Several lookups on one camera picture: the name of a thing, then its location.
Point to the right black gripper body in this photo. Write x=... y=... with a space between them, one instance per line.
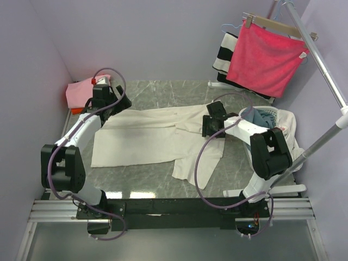
x=207 y=127

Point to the red hanging towel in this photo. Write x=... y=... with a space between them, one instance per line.
x=265 y=62

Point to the aluminium frame rail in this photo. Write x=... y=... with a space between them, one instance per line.
x=281 y=208

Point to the blue grey garment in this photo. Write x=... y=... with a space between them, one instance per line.
x=259 y=117

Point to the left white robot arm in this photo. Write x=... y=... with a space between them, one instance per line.
x=62 y=167

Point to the white coca-cola t-shirt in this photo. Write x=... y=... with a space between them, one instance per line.
x=286 y=122

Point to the wooden clip hanger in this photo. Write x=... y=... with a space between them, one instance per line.
x=267 y=23

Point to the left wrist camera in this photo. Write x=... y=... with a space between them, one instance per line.
x=104 y=80

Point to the folded orange t-shirt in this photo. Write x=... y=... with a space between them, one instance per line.
x=76 y=111

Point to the folded pink t-shirt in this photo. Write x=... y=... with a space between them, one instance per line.
x=83 y=87

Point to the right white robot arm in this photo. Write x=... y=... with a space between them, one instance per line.
x=270 y=155

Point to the cream white t-shirt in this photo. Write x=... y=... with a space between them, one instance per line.
x=135 y=137

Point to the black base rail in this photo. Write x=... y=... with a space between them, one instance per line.
x=170 y=213

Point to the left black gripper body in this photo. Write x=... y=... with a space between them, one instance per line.
x=113 y=99

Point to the white laundry basket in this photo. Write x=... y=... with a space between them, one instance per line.
x=269 y=109

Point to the black white striped cloth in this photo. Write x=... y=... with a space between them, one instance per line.
x=222 y=64

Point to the silver clothes rack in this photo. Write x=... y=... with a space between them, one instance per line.
x=325 y=102

